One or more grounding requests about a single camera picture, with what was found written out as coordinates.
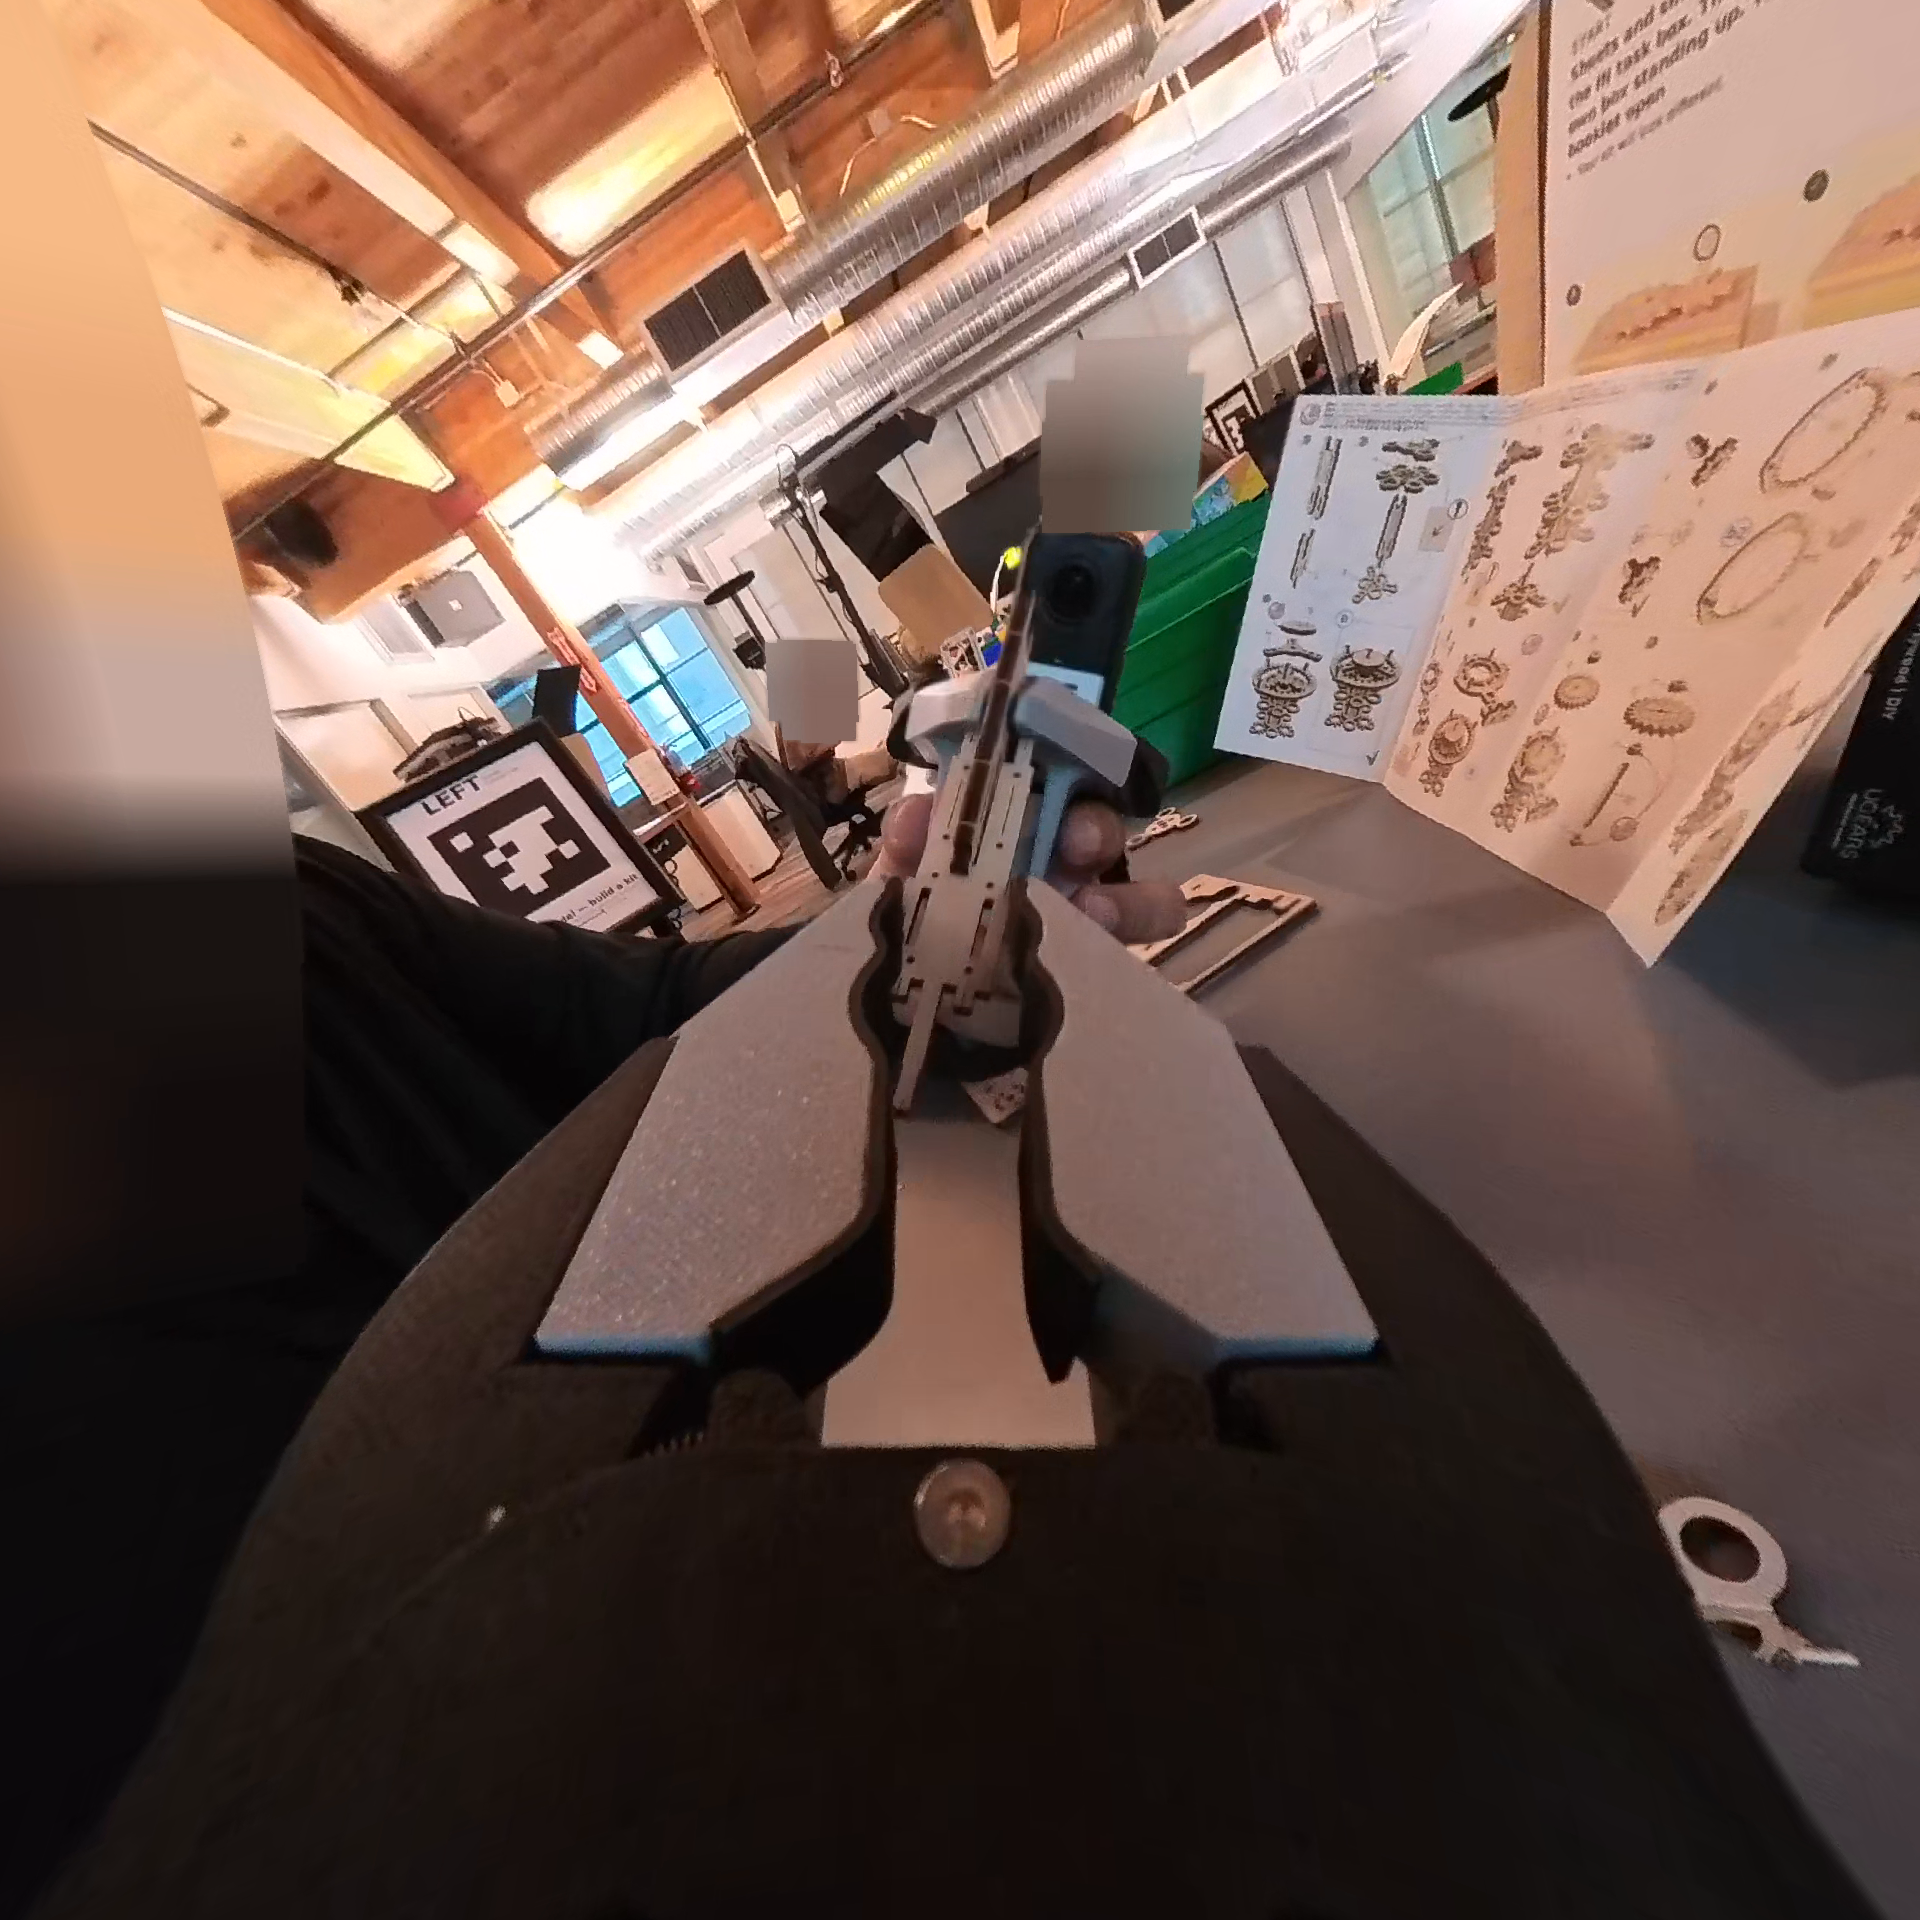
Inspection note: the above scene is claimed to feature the standing task instruction card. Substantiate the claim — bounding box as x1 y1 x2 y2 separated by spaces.
1499 0 1920 394

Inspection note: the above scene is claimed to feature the person's left forearm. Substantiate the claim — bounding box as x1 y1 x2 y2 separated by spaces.
291 831 811 1290

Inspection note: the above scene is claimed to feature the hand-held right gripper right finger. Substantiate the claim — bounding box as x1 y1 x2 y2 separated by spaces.
1019 895 1386 1394

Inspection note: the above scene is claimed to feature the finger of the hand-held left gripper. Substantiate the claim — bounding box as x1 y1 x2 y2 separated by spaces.
1019 666 1133 879
902 673 1009 804

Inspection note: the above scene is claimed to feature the small ring-shaped wooden part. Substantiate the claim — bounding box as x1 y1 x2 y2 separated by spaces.
1657 1497 1862 1670

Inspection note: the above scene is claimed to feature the silver ventilation duct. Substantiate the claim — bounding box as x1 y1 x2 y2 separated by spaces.
757 15 1262 309
525 135 1360 518

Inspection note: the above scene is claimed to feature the green plastic bin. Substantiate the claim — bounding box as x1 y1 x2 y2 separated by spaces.
1117 516 1279 788

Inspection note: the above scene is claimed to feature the folded assembly instruction sheet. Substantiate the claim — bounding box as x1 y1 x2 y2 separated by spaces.
1211 306 1920 965

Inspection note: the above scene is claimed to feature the punched-out wooden sheet frame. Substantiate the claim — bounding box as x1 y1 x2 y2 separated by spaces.
1131 873 1320 999

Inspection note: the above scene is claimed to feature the person's left hand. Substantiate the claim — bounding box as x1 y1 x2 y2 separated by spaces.
872 786 1191 938

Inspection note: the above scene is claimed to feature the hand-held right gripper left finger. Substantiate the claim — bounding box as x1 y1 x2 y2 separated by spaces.
531 884 904 1390

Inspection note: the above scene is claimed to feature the black softbox light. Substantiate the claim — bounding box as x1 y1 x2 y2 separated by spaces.
771 407 938 705

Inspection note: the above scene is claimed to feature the cardboard box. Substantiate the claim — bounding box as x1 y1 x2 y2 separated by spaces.
878 540 994 664

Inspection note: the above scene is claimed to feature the long wooden model part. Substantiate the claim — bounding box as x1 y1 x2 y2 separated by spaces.
883 561 1050 1119

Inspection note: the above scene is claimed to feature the black model kit box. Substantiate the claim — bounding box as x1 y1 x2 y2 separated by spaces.
1798 599 1920 888

